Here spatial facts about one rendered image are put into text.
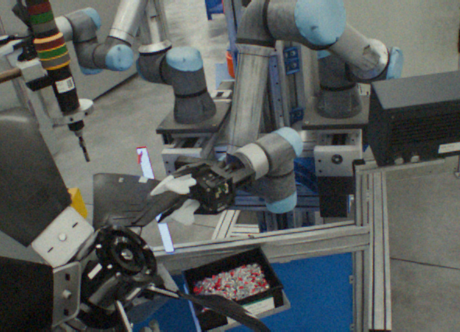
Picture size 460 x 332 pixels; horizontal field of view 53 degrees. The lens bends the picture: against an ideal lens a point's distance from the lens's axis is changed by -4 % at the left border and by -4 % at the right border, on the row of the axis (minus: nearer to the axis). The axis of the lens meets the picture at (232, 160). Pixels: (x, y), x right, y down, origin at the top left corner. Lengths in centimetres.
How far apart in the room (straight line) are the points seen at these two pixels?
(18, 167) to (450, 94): 92
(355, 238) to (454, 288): 114
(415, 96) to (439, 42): 167
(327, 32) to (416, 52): 175
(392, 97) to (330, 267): 55
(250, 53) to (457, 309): 160
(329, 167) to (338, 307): 44
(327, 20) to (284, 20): 9
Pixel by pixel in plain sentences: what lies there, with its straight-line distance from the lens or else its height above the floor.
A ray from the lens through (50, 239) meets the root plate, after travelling 83.
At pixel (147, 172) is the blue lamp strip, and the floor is 112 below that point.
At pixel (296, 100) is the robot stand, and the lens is 175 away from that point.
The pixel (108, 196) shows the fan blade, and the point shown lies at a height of 118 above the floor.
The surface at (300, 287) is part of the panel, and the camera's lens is 147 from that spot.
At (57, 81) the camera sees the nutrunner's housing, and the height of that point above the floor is 150.
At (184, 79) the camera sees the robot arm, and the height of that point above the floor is 119.
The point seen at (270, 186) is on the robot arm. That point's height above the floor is 110.
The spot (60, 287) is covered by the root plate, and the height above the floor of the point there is 124.
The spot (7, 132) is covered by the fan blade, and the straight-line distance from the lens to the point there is 90.
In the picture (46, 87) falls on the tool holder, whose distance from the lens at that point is 75.
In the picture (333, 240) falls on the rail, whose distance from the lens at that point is 135.
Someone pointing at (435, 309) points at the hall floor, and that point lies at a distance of 233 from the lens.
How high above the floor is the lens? 169
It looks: 29 degrees down
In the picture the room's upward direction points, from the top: 10 degrees counter-clockwise
